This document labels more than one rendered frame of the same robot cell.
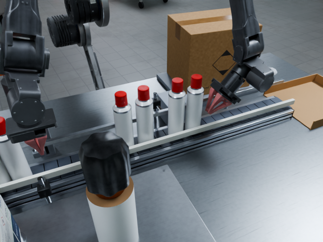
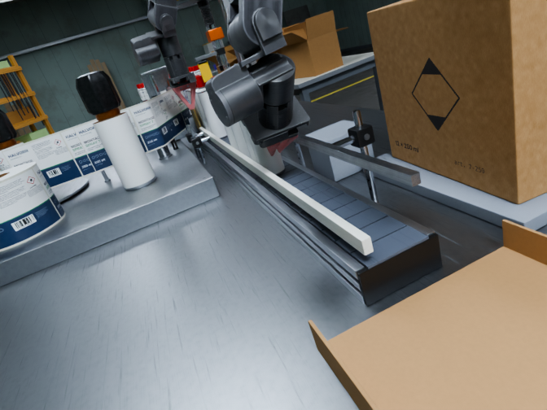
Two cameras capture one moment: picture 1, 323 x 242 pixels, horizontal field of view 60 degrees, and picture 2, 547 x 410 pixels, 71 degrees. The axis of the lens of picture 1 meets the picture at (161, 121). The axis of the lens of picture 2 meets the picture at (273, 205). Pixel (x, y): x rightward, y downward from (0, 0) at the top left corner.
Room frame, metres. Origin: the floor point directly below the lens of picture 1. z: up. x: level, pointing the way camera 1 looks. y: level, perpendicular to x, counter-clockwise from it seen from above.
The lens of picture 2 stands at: (0.85, -0.85, 1.14)
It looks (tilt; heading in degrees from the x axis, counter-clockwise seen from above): 23 degrees down; 101
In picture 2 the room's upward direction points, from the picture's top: 18 degrees counter-clockwise
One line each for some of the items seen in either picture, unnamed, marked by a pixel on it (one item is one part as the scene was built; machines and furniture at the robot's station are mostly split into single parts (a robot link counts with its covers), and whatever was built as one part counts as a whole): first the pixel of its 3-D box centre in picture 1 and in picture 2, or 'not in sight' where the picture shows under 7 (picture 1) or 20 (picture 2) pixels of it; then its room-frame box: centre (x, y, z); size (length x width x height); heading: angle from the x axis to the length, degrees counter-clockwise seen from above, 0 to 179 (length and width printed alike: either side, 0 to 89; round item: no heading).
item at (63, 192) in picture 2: not in sight; (39, 201); (-0.06, 0.19, 0.89); 0.31 x 0.31 x 0.01
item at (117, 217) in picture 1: (112, 199); (115, 132); (0.34, 0.10, 1.03); 0.09 x 0.09 x 0.30
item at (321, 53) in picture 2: not in sight; (309, 46); (0.89, 2.22, 0.97); 0.51 x 0.42 x 0.37; 36
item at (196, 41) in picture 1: (209, 51); (497, 69); (1.13, -0.21, 0.99); 0.30 x 0.24 x 0.27; 109
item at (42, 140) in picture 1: (31, 140); (185, 93); (0.48, 0.30, 1.05); 0.07 x 0.07 x 0.09; 25
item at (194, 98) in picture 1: (194, 104); (258, 126); (0.73, -0.10, 0.98); 0.05 x 0.05 x 0.20
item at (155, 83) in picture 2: not in sight; (170, 103); (0.30, 0.63, 1.01); 0.14 x 0.13 x 0.26; 114
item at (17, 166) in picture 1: (11, 151); (211, 107); (0.52, 0.38, 0.98); 0.05 x 0.05 x 0.20
